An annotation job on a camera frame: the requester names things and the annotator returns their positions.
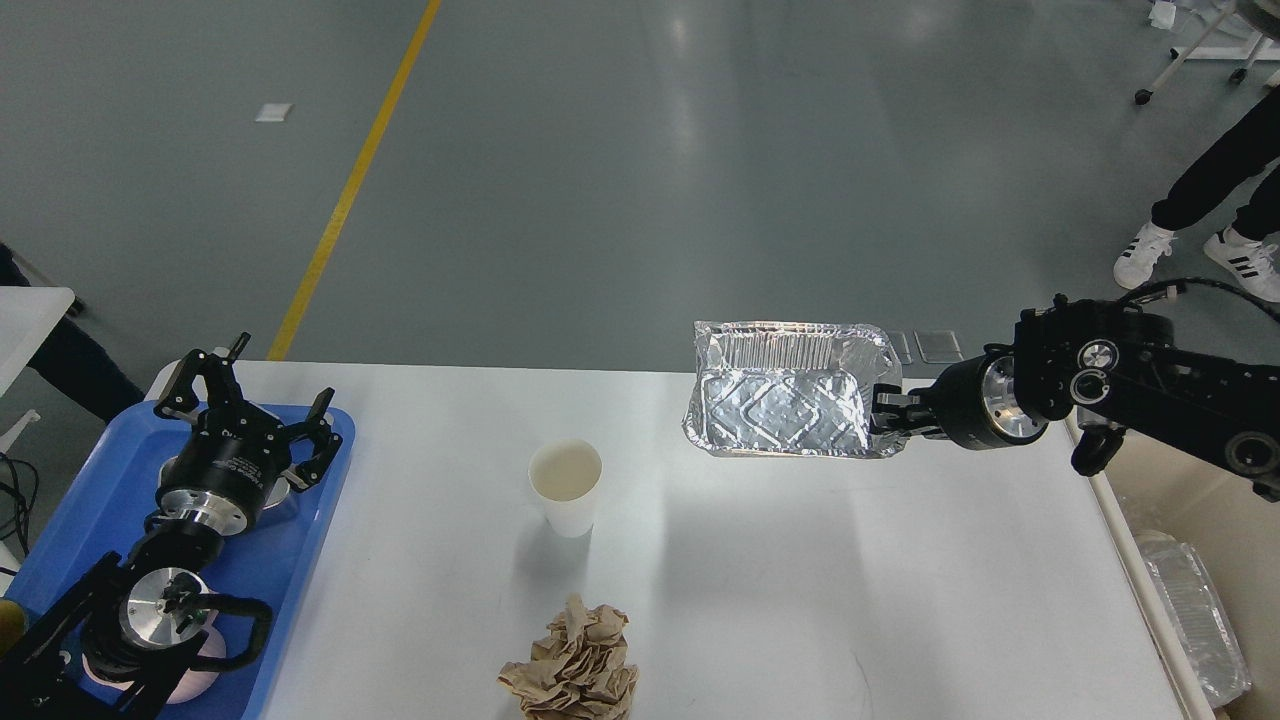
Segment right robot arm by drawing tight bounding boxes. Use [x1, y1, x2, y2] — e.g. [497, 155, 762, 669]
[869, 277, 1279, 503]

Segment white side table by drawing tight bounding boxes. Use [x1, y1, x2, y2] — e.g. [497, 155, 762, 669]
[1, 286, 76, 395]

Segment white wheeled cart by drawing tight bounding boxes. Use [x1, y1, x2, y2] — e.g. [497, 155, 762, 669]
[1133, 1, 1279, 108]

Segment pink ribbed mug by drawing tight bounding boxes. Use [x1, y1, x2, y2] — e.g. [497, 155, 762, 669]
[79, 606, 227, 712]

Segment walking person black trousers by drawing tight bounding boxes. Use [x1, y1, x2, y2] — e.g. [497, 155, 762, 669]
[1112, 88, 1279, 304]

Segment beige plastic bin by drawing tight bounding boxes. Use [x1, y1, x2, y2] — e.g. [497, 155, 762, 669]
[1089, 430, 1279, 719]

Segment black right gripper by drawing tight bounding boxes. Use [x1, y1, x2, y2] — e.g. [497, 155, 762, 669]
[869, 354, 1050, 451]

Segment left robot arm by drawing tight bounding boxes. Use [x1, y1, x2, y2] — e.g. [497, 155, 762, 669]
[3, 332, 344, 719]

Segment right clear floor plate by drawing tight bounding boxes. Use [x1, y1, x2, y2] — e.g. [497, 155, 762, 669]
[913, 331, 965, 365]

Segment aluminium foil tray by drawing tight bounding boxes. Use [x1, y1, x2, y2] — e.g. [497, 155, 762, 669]
[682, 322, 908, 460]

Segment foil tray in bin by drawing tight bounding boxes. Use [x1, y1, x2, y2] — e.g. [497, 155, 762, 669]
[1135, 530, 1253, 708]

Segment black cables at left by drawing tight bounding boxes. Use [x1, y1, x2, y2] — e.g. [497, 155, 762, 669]
[0, 450, 38, 561]

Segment clear floor plate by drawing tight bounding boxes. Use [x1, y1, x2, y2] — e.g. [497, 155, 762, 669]
[913, 331, 965, 365]
[886, 331, 914, 366]

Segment blue plastic tray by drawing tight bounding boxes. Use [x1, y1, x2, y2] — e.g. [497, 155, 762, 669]
[5, 402, 356, 719]

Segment left clear floor plate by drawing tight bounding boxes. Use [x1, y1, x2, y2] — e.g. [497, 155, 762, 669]
[886, 331, 914, 366]

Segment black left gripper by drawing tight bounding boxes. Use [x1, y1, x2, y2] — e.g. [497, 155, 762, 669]
[154, 332, 343, 537]

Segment white paper cup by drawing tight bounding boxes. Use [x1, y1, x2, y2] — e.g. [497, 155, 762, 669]
[527, 439, 603, 538]

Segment steel rectangular container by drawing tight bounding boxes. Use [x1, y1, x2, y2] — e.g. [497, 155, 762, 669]
[157, 456, 292, 512]

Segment brown paper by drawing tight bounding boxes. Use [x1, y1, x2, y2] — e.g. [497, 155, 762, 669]
[497, 593, 639, 719]

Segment dark seated person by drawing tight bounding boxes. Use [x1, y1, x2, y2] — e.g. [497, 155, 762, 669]
[0, 243, 148, 423]

